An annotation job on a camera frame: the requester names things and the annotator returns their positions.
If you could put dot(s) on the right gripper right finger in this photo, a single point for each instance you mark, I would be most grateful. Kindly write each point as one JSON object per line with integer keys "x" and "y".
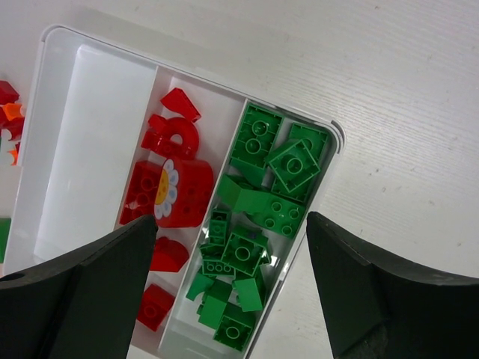
{"x": 377, "y": 304}

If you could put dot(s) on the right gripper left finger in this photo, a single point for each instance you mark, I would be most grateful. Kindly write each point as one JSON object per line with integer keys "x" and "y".
{"x": 82, "y": 304}

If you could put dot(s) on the red arch lego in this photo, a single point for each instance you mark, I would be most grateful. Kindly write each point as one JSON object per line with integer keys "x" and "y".
{"x": 168, "y": 255}

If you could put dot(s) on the red flower print lego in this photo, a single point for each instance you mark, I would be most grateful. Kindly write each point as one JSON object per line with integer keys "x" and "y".
{"x": 176, "y": 193}

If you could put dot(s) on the red semicircle lego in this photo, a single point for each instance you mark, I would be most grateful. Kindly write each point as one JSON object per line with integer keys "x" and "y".
{"x": 171, "y": 137}

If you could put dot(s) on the red square lego in tray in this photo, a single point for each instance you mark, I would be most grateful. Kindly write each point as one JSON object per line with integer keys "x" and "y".
{"x": 155, "y": 305}

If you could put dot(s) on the green square lego plate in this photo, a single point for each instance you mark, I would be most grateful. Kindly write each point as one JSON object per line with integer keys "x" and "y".
{"x": 4, "y": 233}

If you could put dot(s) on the white three-compartment tray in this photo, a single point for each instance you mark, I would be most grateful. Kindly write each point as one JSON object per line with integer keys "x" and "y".
{"x": 86, "y": 117}

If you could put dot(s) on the green lego pile in tray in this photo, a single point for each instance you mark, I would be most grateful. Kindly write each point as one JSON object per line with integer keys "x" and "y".
{"x": 261, "y": 200}

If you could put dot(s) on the red lego pile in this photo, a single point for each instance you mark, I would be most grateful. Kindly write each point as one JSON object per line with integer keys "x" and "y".
{"x": 12, "y": 117}

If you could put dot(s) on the red sloped lego brick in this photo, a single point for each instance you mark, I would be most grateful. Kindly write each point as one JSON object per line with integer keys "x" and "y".
{"x": 177, "y": 101}

